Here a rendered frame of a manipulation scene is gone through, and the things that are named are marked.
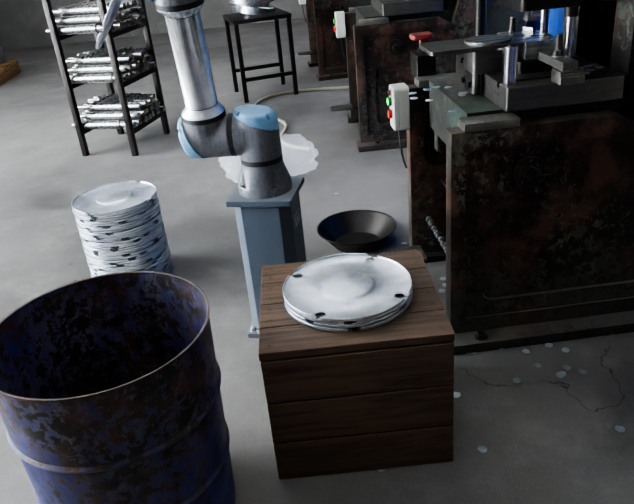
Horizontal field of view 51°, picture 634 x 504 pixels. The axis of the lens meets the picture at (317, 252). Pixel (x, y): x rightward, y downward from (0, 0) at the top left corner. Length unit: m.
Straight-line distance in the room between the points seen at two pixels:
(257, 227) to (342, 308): 0.52
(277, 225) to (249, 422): 0.53
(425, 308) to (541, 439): 0.44
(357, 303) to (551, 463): 0.56
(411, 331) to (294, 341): 0.24
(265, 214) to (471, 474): 0.84
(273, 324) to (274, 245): 0.46
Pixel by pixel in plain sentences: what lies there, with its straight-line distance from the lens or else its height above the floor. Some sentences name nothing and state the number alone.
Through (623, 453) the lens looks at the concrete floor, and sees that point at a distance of 1.68.
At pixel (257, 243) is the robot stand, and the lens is 1.86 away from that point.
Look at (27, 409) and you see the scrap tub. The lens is 1.19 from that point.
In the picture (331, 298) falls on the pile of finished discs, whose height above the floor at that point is 0.38.
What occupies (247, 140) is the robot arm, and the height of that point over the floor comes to 0.61.
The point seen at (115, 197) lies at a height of 0.31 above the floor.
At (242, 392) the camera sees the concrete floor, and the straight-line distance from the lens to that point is 1.82.
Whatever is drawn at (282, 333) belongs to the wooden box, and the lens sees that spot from 1.40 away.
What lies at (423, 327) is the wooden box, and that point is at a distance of 1.38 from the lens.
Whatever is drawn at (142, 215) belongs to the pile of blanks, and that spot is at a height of 0.27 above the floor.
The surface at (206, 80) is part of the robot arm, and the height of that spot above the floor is 0.77.
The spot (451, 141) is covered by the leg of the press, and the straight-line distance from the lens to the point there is 1.67.
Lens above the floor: 1.13
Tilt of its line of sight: 27 degrees down
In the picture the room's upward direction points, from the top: 6 degrees counter-clockwise
